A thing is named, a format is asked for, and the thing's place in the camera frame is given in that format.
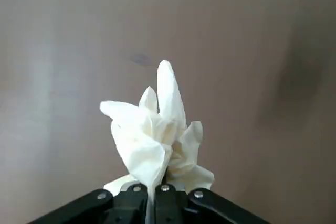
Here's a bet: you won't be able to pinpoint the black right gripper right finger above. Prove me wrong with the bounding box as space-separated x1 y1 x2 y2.
154 184 269 224

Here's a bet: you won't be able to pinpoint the white disposable gloves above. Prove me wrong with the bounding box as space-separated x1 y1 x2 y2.
99 60 215 224

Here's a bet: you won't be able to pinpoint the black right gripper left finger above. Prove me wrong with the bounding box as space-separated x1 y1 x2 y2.
27 184 152 224

